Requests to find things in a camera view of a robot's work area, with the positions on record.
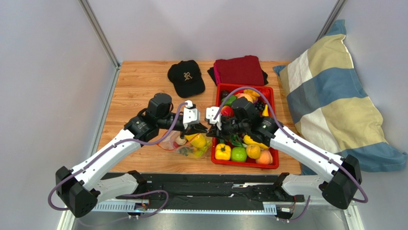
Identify green bell pepper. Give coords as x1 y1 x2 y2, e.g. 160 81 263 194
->
221 95 237 106

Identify yellow mango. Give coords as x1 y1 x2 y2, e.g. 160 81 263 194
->
190 134 206 149

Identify striped blue yellow pillow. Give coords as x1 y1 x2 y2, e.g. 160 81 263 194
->
274 20 408 173

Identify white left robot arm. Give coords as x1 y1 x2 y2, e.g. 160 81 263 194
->
48 93 207 218

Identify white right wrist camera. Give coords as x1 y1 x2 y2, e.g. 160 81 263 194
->
204 106 221 130

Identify black embroidered baseball cap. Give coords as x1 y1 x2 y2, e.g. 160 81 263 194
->
167 60 205 98

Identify folded dark red cloth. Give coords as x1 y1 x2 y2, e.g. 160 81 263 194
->
207 55 268 86

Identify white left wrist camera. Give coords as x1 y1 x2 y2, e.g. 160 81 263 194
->
182 100 200 129

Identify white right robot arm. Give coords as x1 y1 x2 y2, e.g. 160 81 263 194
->
205 98 362 209

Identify green lime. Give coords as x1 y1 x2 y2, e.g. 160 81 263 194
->
230 147 247 162

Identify peach at tray corner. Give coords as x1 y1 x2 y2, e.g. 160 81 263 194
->
255 149 273 165

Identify dark purple grapes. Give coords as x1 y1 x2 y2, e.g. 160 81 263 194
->
254 101 266 113

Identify small yellow banana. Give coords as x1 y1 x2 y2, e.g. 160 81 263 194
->
262 104 269 117

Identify large orange peach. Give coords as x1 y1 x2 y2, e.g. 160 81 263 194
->
237 93 253 103

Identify white garlic bulb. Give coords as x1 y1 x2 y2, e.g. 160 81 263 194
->
175 136 187 146

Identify yellow banana bunch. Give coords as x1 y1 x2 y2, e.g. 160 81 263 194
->
187 144 211 159

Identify red plastic tray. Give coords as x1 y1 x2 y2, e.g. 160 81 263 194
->
211 83 279 169

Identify orange fruit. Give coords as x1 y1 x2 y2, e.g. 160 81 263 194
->
246 144 261 160

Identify black mounting base rail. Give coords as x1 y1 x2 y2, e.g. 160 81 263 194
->
84 172 339 211

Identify yellow bell pepper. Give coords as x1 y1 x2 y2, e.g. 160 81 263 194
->
215 143 232 161

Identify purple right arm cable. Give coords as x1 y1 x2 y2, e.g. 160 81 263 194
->
214 86 369 223

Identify clear orange zip top bag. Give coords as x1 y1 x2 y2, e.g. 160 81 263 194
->
157 131 212 157

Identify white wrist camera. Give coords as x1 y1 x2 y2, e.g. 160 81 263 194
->
204 106 221 130
182 100 200 129

